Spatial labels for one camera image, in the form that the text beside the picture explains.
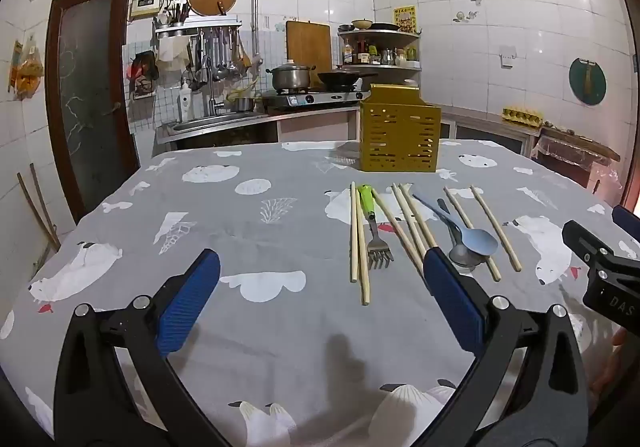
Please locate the row of condiment bottles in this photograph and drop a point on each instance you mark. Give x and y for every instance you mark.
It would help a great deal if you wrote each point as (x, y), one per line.
(360, 54)

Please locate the black wok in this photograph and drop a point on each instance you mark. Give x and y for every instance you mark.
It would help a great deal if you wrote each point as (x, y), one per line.
(340, 78)

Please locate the white soap bottle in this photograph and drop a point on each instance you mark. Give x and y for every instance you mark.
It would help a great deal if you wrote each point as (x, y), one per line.
(185, 104)

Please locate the yellow perforated utensil holder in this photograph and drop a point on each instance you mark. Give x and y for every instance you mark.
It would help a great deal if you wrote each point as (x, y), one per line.
(400, 137)

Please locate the orange plastic bag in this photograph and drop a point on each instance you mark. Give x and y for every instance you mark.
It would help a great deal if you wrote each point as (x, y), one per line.
(27, 72)

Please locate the red black hanging bag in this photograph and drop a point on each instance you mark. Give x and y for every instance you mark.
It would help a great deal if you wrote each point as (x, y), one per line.
(142, 69)

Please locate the plastic covered side table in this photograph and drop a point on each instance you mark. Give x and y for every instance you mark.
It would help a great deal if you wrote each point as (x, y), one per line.
(565, 152)

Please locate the person's right hand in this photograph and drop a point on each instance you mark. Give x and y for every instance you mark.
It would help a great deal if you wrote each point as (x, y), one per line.
(619, 338)

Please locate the steel spoon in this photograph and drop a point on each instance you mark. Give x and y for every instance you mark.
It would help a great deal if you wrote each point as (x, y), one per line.
(460, 259)

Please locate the grey polar bear tablecloth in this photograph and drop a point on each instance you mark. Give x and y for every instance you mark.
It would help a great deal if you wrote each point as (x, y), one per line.
(280, 252)

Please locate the small steel pot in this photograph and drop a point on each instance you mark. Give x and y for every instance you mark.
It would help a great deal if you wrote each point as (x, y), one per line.
(244, 104)

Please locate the yellow wall poster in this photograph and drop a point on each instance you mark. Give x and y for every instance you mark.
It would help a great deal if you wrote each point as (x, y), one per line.
(405, 19)

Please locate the brown frosted glass door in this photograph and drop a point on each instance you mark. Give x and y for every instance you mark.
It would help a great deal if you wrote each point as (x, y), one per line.
(90, 102)

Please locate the steel sink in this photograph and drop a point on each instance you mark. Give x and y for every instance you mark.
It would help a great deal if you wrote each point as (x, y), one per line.
(215, 121)

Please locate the beige wall box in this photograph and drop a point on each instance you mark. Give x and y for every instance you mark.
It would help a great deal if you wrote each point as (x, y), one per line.
(145, 7)

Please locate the metal corner shelf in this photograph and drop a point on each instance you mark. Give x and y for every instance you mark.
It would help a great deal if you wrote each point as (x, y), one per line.
(380, 32)

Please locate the black shallow pan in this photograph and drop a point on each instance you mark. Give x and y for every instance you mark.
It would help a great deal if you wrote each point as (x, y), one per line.
(385, 26)

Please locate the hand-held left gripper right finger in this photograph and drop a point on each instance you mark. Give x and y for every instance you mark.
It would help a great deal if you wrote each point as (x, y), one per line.
(455, 307)

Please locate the blue spoon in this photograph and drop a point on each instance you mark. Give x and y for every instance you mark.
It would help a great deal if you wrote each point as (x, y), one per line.
(480, 242)

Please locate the metal faucet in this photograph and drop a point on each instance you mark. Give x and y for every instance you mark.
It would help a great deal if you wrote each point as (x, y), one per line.
(212, 97)

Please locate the gas stove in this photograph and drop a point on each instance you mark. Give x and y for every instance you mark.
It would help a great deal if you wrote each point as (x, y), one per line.
(310, 98)

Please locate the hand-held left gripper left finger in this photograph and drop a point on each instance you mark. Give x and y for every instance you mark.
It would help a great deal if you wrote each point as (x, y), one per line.
(187, 307)

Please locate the beige bowl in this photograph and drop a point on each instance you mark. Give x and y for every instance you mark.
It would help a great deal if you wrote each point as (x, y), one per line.
(361, 24)

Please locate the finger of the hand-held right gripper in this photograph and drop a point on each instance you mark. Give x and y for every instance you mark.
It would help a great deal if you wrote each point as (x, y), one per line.
(627, 219)
(580, 237)

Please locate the rectangular wooden cutting board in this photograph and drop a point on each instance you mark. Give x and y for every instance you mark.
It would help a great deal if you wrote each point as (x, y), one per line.
(307, 47)

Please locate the white hanging cloth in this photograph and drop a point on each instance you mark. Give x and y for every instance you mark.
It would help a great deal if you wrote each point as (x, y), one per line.
(172, 54)

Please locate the white wall socket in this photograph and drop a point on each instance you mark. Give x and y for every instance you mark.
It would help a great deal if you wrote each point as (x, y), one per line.
(507, 56)

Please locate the metal wall rack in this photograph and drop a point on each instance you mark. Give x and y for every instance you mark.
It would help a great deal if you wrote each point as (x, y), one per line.
(200, 24)

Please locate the row of hanging kitchen utensils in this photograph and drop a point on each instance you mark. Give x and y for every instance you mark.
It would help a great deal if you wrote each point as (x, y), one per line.
(220, 57)

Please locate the wooden chopstick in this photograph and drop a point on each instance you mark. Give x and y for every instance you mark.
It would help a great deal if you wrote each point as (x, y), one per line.
(400, 232)
(353, 232)
(419, 216)
(495, 227)
(362, 247)
(408, 217)
(459, 212)

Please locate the green round wall board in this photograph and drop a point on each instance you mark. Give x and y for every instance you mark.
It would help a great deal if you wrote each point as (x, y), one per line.
(580, 82)

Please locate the steel cooking pot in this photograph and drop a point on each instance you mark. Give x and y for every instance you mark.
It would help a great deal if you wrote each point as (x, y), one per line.
(290, 77)

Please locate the yellow egg carton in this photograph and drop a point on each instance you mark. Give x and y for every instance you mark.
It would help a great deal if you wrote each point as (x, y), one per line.
(522, 114)

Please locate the wooden stick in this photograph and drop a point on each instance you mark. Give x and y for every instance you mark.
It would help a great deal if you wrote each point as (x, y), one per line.
(37, 212)
(44, 202)

